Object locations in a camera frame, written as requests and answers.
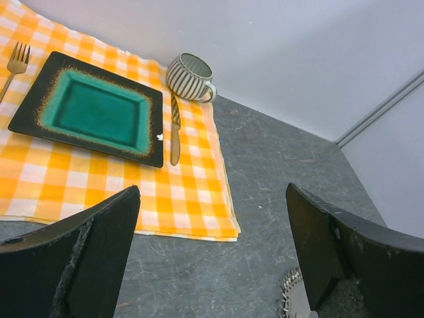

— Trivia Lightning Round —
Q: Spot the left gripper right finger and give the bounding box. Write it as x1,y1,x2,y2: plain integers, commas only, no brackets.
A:
286,183,423,317

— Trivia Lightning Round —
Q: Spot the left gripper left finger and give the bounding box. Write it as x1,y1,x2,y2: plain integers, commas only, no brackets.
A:
1,185,140,317

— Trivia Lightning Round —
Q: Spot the orange white checkered cloth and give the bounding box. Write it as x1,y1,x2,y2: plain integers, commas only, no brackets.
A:
1,1,240,242

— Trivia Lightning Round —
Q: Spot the black green square plate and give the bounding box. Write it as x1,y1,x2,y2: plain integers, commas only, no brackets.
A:
8,51,164,168

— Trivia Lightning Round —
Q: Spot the gold knife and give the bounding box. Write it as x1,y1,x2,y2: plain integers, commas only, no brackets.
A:
170,94,181,166

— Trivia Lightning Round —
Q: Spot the gold fork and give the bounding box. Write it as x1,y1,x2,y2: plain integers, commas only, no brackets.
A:
0,42,30,101

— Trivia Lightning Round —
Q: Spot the grey striped mug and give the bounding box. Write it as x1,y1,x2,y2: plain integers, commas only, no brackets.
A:
166,52,217,103

